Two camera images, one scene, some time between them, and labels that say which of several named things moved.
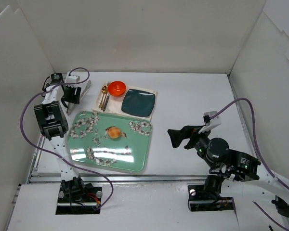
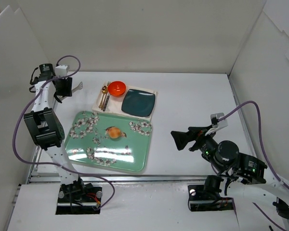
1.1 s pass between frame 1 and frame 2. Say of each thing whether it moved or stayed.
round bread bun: stayed
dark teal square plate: stayed
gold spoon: stayed
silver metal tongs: moved
